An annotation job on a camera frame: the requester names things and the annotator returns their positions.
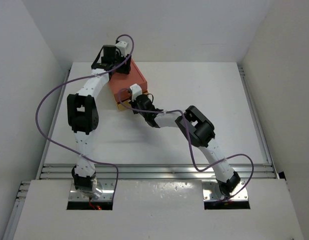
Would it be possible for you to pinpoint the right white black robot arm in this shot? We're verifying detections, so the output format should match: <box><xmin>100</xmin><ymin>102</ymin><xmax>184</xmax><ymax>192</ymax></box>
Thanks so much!
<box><xmin>129</xmin><ymin>94</ymin><xmax>241</xmax><ymax>197</ymax></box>

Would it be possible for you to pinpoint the orange drawer box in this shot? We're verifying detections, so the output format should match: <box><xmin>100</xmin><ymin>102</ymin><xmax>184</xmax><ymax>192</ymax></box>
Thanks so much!
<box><xmin>108</xmin><ymin>60</ymin><xmax>148</xmax><ymax>104</ymax></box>

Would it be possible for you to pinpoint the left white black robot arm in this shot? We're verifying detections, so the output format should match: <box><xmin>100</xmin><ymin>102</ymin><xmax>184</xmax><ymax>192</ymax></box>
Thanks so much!
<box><xmin>66</xmin><ymin>41</ymin><xmax>128</xmax><ymax>200</ymax></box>

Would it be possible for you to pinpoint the yellow drawer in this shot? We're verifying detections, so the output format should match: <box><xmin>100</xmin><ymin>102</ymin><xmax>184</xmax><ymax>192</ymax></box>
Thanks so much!
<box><xmin>117</xmin><ymin>98</ymin><xmax>132</xmax><ymax>111</ymax></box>

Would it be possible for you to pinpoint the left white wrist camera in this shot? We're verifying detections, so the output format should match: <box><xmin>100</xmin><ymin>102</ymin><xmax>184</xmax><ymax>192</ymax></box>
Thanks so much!
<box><xmin>115</xmin><ymin>41</ymin><xmax>129</xmax><ymax>57</ymax></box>

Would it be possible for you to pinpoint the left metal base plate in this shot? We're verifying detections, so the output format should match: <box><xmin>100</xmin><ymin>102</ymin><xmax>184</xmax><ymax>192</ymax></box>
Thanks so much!
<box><xmin>68</xmin><ymin>181</ymin><xmax>114</xmax><ymax>203</ymax></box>

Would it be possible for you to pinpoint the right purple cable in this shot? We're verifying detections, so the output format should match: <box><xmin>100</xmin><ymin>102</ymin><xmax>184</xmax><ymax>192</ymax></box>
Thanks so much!
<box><xmin>118</xmin><ymin>87</ymin><xmax>255</xmax><ymax>202</ymax></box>

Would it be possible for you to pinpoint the aluminium rail frame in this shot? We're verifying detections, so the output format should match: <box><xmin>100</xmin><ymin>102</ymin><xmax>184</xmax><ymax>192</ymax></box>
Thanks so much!
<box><xmin>3</xmin><ymin>66</ymin><xmax>279</xmax><ymax>240</ymax></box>

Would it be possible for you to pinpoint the metal base plate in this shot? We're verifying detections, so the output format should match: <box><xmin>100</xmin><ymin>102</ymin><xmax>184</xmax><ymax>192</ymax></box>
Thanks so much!
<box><xmin>202</xmin><ymin>180</ymin><xmax>249</xmax><ymax>201</ymax></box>
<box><xmin>68</xmin><ymin>181</ymin><xmax>114</xmax><ymax>203</ymax></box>

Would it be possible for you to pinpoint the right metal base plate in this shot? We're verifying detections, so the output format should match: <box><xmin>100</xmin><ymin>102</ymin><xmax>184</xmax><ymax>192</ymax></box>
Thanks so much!
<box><xmin>202</xmin><ymin>180</ymin><xmax>249</xmax><ymax>201</ymax></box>

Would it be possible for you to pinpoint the white front cover panel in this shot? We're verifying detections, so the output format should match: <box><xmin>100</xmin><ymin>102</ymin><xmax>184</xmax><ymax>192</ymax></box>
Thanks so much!
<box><xmin>14</xmin><ymin>179</ymin><xmax>303</xmax><ymax>240</ymax></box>

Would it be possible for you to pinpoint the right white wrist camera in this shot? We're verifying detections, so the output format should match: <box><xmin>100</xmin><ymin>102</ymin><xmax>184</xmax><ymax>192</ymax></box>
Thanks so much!
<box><xmin>129</xmin><ymin>83</ymin><xmax>143</xmax><ymax>102</ymax></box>

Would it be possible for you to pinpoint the purple cable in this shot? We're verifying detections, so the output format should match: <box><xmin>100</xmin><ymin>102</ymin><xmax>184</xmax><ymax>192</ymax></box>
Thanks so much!
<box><xmin>35</xmin><ymin>34</ymin><xmax>135</xmax><ymax>201</ymax></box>
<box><xmin>118</xmin><ymin>87</ymin><xmax>255</xmax><ymax>202</ymax></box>

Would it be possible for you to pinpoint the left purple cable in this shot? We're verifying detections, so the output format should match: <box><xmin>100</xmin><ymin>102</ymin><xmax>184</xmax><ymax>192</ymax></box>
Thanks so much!
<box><xmin>35</xmin><ymin>34</ymin><xmax>135</xmax><ymax>201</ymax></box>

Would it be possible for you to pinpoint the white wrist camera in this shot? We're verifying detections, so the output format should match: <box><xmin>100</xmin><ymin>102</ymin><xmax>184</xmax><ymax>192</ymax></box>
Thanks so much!
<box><xmin>115</xmin><ymin>41</ymin><xmax>129</xmax><ymax>57</ymax></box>
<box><xmin>129</xmin><ymin>83</ymin><xmax>143</xmax><ymax>102</ymax></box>

